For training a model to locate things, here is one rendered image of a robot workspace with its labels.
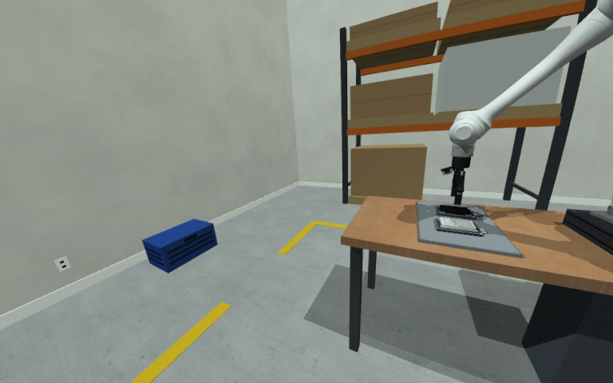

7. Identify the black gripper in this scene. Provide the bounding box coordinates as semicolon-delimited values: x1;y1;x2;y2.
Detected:
451;156;471;205

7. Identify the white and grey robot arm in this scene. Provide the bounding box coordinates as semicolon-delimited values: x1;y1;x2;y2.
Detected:
449;0;613;158

